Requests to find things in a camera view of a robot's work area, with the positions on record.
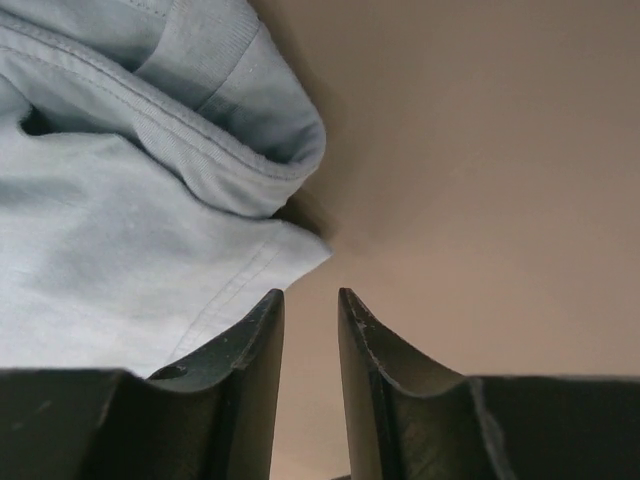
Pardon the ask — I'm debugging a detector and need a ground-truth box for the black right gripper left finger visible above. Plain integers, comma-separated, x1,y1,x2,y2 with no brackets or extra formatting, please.
1,290,284,479

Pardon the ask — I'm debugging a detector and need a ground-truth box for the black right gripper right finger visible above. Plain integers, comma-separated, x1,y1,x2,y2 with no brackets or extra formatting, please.
338,288,639,479

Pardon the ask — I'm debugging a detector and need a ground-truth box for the grey-blue t-shirt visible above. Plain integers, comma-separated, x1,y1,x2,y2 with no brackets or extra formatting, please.
1,1,330,376

